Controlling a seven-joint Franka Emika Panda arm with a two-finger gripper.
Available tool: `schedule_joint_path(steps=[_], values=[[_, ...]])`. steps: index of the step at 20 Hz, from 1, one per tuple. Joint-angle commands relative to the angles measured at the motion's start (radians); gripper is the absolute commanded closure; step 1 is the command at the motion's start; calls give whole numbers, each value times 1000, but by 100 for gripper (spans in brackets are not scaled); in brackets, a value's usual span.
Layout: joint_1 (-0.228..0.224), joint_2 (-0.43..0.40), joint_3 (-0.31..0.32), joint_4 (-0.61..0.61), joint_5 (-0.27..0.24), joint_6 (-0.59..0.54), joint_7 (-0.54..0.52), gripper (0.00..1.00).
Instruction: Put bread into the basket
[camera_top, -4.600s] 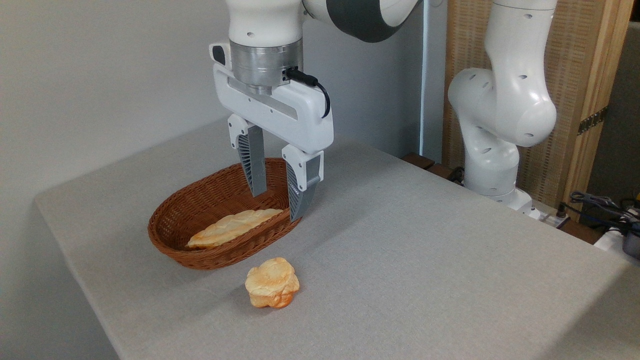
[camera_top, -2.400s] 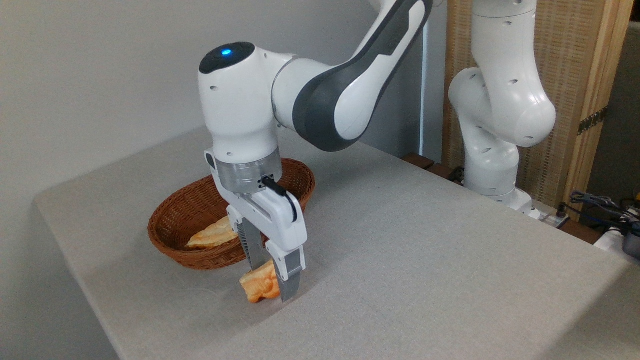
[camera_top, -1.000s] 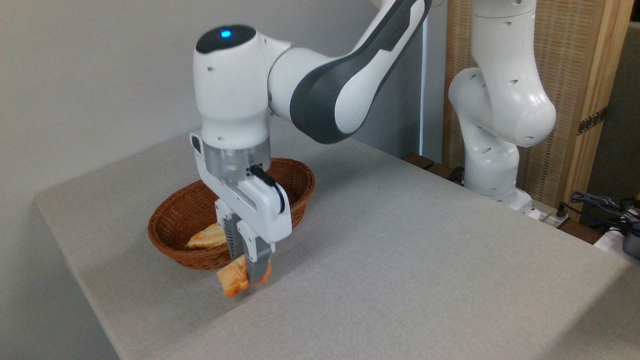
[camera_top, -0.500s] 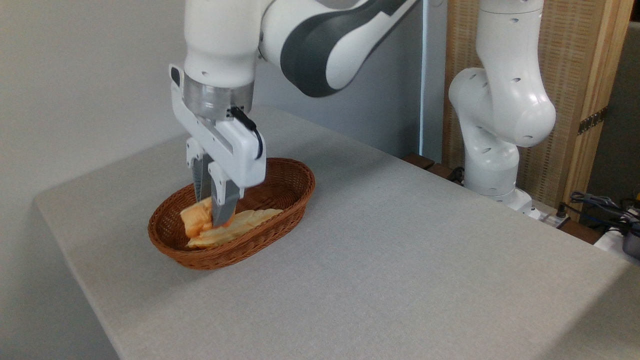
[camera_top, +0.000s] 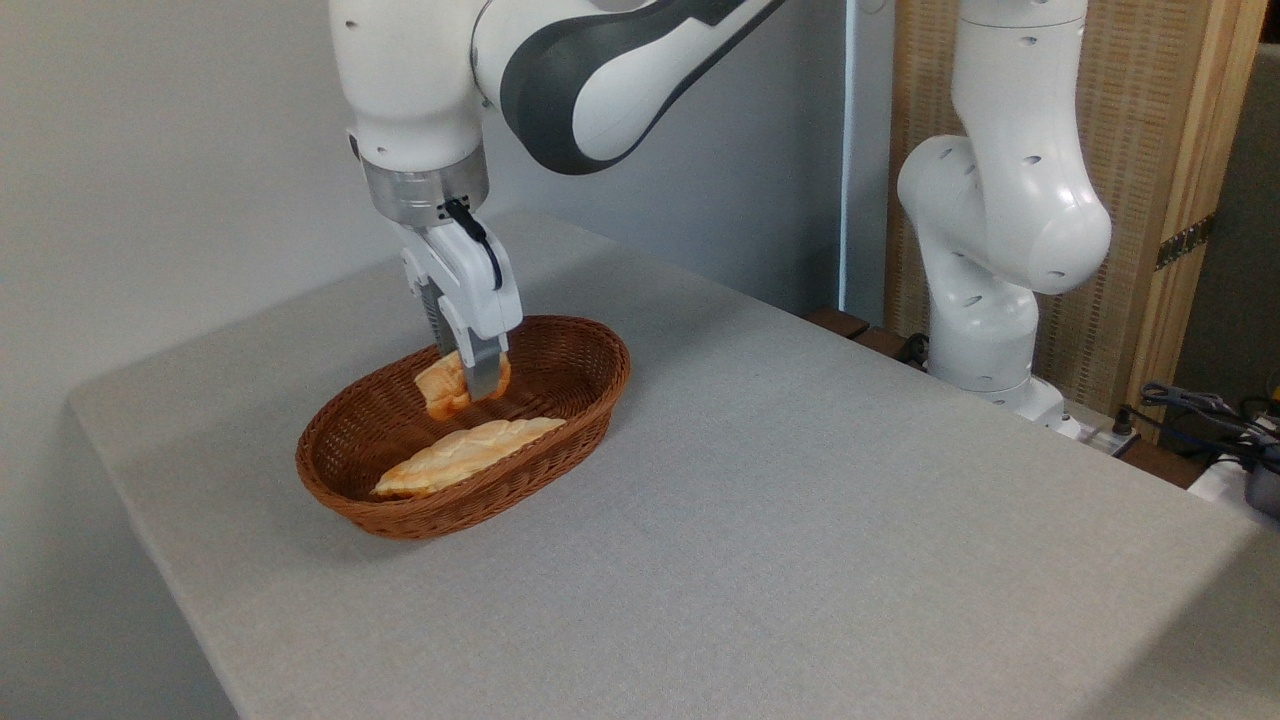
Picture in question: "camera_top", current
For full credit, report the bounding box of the bundle of black cables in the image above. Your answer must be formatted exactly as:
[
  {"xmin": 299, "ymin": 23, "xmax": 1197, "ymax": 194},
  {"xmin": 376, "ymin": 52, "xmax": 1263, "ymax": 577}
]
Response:
[{"xmin": 1136, "ymin": 381, "xmax": 1280, "ymax": 473}]

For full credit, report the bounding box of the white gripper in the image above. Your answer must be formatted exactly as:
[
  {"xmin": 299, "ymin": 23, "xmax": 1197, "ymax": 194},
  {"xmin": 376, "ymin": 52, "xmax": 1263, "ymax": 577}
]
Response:
[{"xmin": 399, "ymin": 214, "xmax": 525, "ymax": 403}]

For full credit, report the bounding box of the long braided bread loaf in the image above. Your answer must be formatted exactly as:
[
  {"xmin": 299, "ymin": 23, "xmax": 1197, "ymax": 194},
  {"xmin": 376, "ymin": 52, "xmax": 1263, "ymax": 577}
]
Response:
[{"xmin": 372, "ymin": 416, "xmax": 569, "ymax": 500}]

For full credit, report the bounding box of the black metal hinge strap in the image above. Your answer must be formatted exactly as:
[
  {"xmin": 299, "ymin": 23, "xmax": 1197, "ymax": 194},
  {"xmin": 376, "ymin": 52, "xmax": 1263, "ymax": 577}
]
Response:
[{"xmin": 1154, "ymin": 212, "xmax": 1219, "ymax": 272}]

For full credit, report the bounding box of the brown wicker oval basket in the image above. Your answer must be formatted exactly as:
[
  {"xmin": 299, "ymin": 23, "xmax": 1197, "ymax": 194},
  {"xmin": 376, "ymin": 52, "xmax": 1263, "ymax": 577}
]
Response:
[{"xmin": 295, "ymin": 315, "xmax": 632, "ymax": 542}]

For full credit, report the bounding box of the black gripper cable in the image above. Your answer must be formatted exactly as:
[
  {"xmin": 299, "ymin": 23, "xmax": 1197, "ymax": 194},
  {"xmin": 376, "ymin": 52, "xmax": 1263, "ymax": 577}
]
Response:
[{"xmin": 441, "ymin": 197, "xmax": 504, "ymax": 293}]

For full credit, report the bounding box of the round flower-shaped bread bun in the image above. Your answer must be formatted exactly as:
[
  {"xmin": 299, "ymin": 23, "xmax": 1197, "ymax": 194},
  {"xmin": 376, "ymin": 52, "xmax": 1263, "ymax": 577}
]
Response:
[{"xmin": 412, "ymin": 349, "xmax": 514, "ymax": 423}]

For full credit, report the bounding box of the woven screen with wooden frame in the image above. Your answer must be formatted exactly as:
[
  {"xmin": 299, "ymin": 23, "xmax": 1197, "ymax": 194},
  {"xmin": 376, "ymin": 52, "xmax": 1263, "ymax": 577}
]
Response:
[{"xmin": 884, "ymin": 0, "xmax": 1269, "ymax": 443}]

